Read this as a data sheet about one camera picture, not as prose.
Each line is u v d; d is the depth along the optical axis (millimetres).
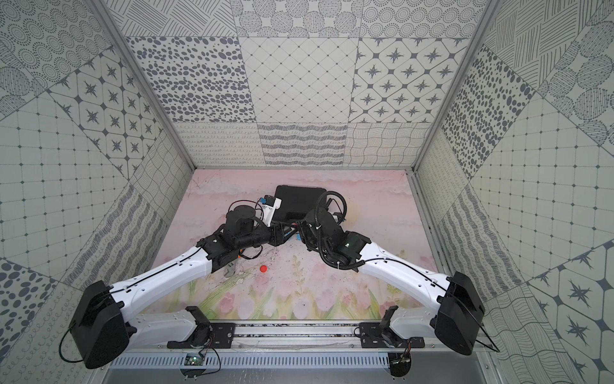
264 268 881
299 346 730
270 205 688
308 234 672
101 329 387
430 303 420
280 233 703
